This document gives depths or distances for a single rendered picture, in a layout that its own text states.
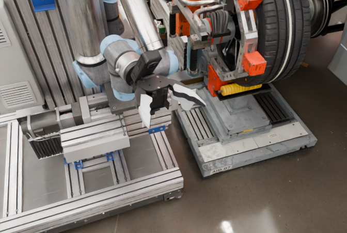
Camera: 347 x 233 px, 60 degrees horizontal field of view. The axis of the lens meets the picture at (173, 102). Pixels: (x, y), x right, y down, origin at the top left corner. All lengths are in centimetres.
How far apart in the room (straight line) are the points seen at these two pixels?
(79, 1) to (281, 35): 88
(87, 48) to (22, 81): 37
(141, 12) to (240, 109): 130
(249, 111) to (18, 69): 143
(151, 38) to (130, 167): 103
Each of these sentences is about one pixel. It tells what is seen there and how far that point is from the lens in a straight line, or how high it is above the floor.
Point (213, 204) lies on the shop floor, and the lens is 193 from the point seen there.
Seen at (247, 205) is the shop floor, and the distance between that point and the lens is 197.
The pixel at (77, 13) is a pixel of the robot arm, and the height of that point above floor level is 124.
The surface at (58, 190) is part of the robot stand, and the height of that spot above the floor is 21.
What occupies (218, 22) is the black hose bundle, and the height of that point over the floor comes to 101.
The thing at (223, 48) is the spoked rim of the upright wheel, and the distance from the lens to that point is 191.
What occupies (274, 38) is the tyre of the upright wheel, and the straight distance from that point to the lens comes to 145.
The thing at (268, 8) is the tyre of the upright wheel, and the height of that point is 108.
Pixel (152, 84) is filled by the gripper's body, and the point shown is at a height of 125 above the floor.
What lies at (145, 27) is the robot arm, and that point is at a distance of 94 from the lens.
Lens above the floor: 172
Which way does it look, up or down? 45 degrees down
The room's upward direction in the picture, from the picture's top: straight up
